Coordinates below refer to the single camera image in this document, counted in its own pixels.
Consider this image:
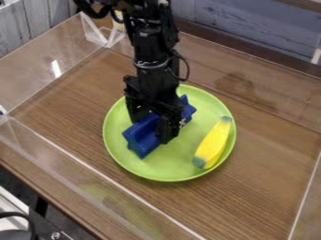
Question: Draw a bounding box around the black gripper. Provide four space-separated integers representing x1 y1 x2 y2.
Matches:
124 60 185 144

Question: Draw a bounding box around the blue plastic block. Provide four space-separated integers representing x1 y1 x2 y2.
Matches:
122 95 197 159

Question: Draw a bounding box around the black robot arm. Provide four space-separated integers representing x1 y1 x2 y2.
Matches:
73 0 189 143

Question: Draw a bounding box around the green round plate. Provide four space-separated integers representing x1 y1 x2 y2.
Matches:
104 84 237 182

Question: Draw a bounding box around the yellow toy banana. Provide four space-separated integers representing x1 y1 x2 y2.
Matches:
192 116 232 169

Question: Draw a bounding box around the clear acrylic enclosure wall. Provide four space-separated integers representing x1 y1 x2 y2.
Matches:
0 18 321 240

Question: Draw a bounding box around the black cable on floor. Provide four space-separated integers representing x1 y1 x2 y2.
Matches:
0 211 43 240

